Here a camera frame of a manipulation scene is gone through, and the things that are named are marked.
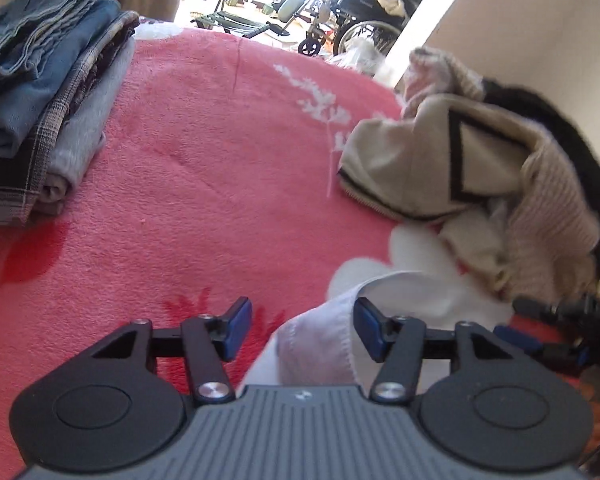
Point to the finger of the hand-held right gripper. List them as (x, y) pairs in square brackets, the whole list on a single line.
[(517, 338), (540, 307)]

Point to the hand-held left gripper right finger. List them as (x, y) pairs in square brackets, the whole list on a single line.
[(367, 330)]

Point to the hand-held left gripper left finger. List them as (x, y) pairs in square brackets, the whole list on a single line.
[(240, 330)]

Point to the white shirt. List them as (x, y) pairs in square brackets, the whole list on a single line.
[(320, 340)]

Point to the pink floral blanket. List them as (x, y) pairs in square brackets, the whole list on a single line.
[(205, 160)]

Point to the black knit garment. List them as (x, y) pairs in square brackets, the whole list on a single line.
[(565, 125)]

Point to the clear plastic bag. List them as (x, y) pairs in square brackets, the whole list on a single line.
[(365, 57)]

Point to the green folding chair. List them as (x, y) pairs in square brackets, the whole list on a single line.
[(230, 20)]

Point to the black wheelchair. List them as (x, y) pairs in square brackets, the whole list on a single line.
[(355, 2)]

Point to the grey padded chair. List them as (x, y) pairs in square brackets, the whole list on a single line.
[(292, 2)]

